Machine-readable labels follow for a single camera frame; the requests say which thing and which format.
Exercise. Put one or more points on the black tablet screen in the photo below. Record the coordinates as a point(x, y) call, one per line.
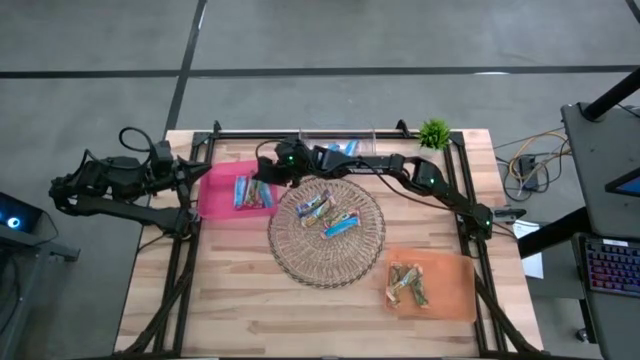
point(627, 185)

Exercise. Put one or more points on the black power adapter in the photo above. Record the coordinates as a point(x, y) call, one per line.
point(527, 170)

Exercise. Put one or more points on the backlit keyboard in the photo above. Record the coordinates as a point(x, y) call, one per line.
point(612, 265)

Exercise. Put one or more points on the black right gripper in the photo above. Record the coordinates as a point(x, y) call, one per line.
point(297, 160)

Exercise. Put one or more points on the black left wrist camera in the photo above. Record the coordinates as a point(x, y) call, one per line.
point(162, 152)

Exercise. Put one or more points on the white paper sheet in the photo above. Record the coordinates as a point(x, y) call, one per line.
point(532, 265)

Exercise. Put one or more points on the grey desk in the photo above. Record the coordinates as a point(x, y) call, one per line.
point(590, 150)

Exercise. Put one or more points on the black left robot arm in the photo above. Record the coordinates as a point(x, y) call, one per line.
point(125, 212)

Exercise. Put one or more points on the round woven straw placemat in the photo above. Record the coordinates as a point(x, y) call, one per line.
point(325, 260)

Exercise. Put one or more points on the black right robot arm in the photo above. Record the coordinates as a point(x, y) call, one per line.
point(380, 167)

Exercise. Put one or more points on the green plant in white pot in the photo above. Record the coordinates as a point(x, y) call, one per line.
point(434, 134)

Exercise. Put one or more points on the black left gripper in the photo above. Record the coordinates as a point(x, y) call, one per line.
point(167, 172)

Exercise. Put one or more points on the black metal pole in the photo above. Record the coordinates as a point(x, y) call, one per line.
point(612, 95)

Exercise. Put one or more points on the clear plastic bin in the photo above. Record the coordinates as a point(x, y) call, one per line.
point(367, 145)

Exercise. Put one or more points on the black metal rig frame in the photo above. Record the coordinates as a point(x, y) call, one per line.
point(240, 135)

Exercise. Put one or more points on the pink plastic bin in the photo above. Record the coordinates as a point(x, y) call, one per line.
point(215, 195)

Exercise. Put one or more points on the black computer with blue light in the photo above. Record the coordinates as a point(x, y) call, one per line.
point(30, 215)

